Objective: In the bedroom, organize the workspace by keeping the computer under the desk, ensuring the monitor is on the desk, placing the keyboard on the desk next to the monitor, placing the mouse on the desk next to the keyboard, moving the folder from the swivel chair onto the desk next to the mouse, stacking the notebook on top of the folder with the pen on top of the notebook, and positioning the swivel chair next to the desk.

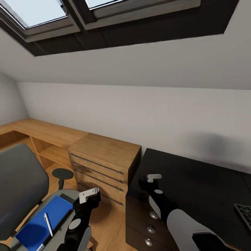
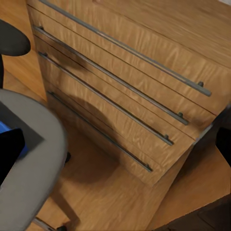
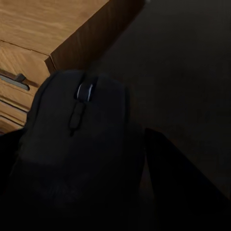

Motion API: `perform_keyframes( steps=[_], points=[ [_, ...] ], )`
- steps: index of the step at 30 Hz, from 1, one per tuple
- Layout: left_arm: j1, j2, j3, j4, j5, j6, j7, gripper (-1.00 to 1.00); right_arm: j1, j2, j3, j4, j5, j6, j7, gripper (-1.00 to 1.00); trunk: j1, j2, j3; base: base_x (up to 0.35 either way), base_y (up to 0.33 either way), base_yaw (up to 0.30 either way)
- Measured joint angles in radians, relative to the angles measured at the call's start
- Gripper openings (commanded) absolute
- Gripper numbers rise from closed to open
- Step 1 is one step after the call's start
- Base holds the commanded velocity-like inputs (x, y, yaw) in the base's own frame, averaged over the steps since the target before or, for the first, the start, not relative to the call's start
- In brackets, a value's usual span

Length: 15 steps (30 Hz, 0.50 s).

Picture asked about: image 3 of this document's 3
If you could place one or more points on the desk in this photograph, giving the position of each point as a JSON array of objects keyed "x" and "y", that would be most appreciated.
[{"x": 175, "y": 58}]

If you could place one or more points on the cabinet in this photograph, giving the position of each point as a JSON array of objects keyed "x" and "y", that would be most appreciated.
[{"x": 41, "y": 37}]

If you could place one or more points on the mouse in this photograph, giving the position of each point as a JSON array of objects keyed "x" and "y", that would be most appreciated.
[{"x": 81, "y": 157}]

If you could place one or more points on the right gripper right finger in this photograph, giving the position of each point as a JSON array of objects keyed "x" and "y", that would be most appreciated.
[{"x": 186, "y": 200}]

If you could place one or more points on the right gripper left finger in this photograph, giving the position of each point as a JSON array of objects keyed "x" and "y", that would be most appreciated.
[{"x": 8, "y": 145}]

